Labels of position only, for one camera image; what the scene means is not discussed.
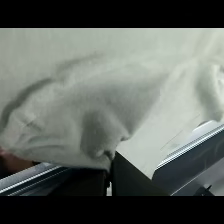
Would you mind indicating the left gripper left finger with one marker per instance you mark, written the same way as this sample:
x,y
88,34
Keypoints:
x,y
85,183

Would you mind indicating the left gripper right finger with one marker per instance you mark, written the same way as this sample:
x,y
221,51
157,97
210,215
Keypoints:
x,y
130,181

